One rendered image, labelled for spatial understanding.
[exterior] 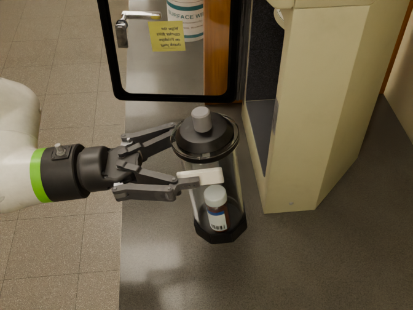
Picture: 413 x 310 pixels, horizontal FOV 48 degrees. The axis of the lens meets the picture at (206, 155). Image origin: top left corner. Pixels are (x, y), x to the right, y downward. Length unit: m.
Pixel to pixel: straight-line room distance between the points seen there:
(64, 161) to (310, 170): 0.45
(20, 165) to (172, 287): 0.35
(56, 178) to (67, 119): 1.97
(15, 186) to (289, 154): 0.47
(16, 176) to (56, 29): 2.80
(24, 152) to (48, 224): 1.45
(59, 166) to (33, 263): 1.41
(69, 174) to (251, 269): 0.39
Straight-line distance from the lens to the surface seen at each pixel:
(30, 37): 3.52
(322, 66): 0.76
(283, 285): 0.92
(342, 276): 0.95
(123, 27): 1.06
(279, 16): 0.84
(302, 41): 0.72
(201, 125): 0.70
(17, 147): 0.83
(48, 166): 0.78
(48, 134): 2.67
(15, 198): 0.81
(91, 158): 0.76
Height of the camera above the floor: 1.73
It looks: 46 degrees down
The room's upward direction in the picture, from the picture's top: straight up
